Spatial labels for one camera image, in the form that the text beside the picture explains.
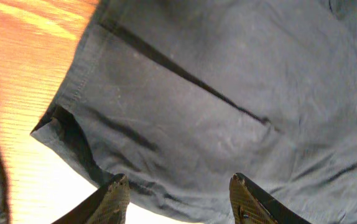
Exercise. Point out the navy blue shorts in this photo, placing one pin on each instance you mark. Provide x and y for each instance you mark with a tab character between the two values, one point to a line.
180	95

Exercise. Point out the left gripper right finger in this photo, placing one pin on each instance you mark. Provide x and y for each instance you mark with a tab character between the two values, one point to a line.
253	205

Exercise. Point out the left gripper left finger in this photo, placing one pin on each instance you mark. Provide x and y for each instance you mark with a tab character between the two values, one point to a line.
107	205

